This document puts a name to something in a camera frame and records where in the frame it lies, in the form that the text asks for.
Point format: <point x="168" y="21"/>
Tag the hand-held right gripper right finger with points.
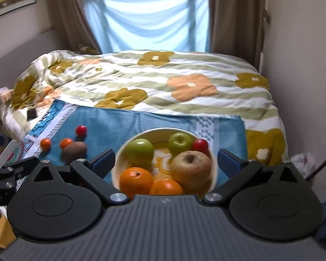
<point x="229" y="163"/>

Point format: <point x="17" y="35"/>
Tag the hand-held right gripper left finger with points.
<point x="101" y="159"/>

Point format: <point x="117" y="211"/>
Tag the red cherry tomato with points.
<point x="201" y="146"/>
<point x="81" y="130"/>

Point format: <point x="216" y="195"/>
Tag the green apple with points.
<point x="139" y="151"/>
<point x="180" y="143"/>

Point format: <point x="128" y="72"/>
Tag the large yellow apple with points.
<point x="190" y="170"/>

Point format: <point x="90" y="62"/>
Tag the orange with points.
<point x="136" y="182"/>
<point x="167" y="188"/>

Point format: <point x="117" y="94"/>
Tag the yellow cartoon print bowl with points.
<point x="160" y="160"/>

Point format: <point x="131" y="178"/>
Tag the brown kiwi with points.
<point x="75" y="151"/>

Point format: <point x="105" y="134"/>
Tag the blue patterned tablecloth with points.
<point x="111" y="125"/>

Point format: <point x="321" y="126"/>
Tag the small mandarin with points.
<point x="66" y="143"/>
<point x="45" y="144"/>

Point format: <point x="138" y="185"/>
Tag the black smartphone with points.
<point x="31" y="115"/>

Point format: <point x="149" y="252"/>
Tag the white plastic bag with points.
<point x="302" y="165"/>

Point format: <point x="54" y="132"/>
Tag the grey bed headboard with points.
<point x="24" y="49"/>

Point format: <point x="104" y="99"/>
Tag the floral striped duvet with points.
<point x="152" y="76"/>

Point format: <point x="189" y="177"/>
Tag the light blue window cloth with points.
<point x="146" y="21"/>

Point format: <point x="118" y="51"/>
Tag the brown curtain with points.
<point x="233" y="13"/>
<point x="68" y="13"/>

